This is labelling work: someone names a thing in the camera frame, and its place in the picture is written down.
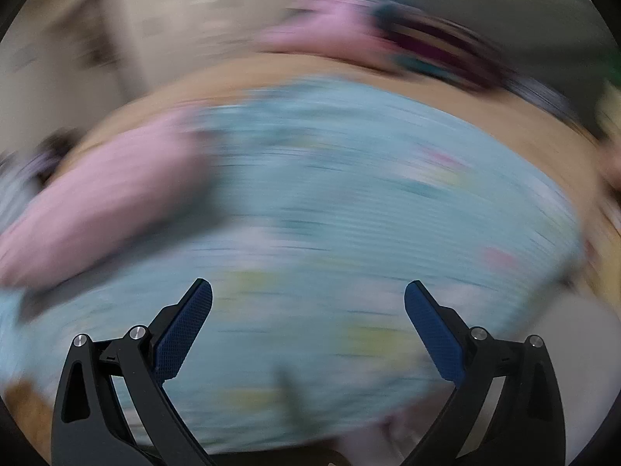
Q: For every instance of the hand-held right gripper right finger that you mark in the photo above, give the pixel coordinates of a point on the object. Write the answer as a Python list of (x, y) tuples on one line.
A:
[(436, 330)]

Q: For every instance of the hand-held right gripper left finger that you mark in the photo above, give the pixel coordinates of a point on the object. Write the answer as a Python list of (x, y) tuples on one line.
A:
[(187, 330)]

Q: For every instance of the pink quilted jacket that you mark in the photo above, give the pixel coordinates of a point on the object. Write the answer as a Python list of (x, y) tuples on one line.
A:
[(111, 194)]

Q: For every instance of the pile of clothes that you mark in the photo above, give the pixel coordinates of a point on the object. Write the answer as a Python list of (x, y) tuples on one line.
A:
[(58, 144)]

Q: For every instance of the blue cartoon printed sheet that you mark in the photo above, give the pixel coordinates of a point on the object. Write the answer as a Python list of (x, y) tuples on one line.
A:
[(339, 204)]

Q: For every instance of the dark striped pillow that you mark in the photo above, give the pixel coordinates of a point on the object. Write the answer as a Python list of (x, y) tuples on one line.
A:
[(436, 43)]

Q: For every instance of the grey quilted headboard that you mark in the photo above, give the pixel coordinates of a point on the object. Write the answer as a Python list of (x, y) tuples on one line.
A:
[(533, 34)]

